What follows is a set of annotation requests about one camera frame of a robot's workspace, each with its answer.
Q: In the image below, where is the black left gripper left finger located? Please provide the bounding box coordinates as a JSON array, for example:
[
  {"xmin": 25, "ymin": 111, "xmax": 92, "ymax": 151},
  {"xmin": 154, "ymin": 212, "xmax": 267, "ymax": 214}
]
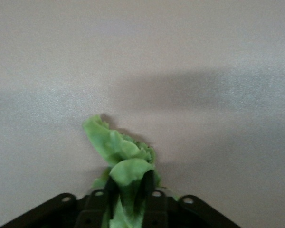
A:
[{"xmin": 75, "ymin": 177, "xmax": 115, "ymax": 228}]

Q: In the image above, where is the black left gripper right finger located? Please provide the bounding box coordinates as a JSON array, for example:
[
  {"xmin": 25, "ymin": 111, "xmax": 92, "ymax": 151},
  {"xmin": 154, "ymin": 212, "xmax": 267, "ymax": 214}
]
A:
[{"xmin": 140, "ymin": 171, "xmax": 168, "ymax": 228}]

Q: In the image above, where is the green lettuce leaf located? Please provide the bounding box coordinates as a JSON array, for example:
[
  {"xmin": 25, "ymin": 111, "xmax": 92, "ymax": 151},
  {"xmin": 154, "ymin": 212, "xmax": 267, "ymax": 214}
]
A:
[{"xmin": 82, "ymin": 114, "xmax": 162, "ymax": 228}]

